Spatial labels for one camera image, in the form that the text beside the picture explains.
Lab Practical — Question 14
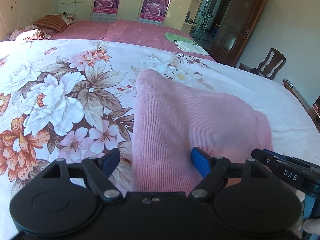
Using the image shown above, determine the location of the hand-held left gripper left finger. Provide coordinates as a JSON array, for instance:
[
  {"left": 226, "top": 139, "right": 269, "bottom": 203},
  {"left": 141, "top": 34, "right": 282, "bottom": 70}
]
[{"left": 40, "top": 148, "right": 123, "bottom": 203}]

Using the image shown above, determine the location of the metal railing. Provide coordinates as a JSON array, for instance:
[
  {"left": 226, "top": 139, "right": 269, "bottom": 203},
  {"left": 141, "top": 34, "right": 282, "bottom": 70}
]
[{"left": 193, "top": 12, "right": 213, "bottom": 46}]

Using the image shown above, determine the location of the pink knit sweater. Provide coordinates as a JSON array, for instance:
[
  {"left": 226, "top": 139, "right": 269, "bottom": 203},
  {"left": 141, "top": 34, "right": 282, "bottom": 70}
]
[{"left": 131, "top": 69, "right": 274, "bottom": 197}]

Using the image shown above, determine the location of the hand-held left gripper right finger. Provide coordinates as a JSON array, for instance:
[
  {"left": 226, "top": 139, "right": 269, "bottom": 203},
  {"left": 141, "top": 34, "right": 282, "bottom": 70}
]
[{"left": 189, "top": 147, "right": 273, "bottom": 202}]

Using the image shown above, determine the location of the pink bedspread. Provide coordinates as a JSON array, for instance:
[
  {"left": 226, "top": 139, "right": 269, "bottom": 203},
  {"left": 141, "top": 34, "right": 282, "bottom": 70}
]
[{"left": 47, "top": 19, "right": 217, "bottom": 62}]

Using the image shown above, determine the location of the brown wooden board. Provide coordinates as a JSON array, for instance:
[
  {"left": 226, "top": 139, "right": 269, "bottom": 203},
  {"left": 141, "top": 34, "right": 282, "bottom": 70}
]
[{"left": 282, "top": 78, "right": 320, "bottom": 125}]

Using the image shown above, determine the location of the purple wall poster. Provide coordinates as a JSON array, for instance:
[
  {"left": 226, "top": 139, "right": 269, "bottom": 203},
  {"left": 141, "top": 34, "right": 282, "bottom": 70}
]
[
  {"left": 91, "top": 0, "right": 123, "bottom": 22},
  {"left": 139, "top": 0, "right": 173, "bottom": 26}
]

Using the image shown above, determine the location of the wooden chair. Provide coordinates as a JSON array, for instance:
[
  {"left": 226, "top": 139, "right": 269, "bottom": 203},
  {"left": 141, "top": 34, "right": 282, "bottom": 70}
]
[{"left": 239, "top": 48, "right": 287, "bottom": 81}]

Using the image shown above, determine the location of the small floral pillow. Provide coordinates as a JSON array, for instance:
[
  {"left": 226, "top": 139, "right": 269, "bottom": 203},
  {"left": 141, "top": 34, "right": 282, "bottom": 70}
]
[{"left": 59, "top": 12, "right": 77, "bottom": 26}]

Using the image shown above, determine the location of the large floral pillow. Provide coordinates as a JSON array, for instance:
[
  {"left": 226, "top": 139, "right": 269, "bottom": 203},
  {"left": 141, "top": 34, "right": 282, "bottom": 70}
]
[{"left": 7, "top": 27, "right": 52, "bottom": 41}]

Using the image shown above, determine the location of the person's right hand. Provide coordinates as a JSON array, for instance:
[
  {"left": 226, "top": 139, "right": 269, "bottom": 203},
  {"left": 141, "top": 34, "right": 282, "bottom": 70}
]
[{"left": 303, "top": 218, "right": 320, "bottom": 236}]

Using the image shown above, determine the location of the green cloth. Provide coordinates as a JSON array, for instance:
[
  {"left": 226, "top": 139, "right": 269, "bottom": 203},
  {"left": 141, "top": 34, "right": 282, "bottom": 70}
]
[{"left": 164, "top": 32, "right": 193, "bottom": 43}]

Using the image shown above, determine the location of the white floral bed sheet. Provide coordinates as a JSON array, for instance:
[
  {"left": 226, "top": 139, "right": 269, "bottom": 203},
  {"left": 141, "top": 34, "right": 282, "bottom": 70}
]
[{"left": 0, "top": 39, "right": 320, "bottom": 233}]

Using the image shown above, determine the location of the brown striped pillow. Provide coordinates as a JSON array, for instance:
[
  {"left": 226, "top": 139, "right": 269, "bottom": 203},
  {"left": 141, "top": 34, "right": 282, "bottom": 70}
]
[{"left": 33, "top": 15, "right": 70, "bottom": 32}]

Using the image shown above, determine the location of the brown wooden door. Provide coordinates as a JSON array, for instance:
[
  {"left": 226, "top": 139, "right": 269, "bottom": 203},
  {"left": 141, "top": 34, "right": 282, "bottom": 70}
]
[{"left": 209, "top": 0, "right": 270, "bottom": 67}]

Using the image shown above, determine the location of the dark shelf clutter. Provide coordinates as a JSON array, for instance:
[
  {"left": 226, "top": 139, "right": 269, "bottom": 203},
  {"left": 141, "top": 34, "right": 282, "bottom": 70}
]
[{"left": 185, "top": 11, "right": 197, "bottom": 24}]

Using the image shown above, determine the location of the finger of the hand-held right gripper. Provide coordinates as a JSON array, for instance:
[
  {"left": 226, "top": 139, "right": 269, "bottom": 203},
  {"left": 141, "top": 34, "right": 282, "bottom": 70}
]
[
  {"left": 251, "top": 149, "right": 282, "bottom": 174},
  {"left": 261, "top": 150, "right": 320, "bottom": 174}
]

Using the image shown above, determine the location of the white folded cloth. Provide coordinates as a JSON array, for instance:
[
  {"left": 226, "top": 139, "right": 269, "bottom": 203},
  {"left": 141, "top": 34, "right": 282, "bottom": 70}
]
[{"left": 175, "top": 41, "right": 209, "bottom": 55}]

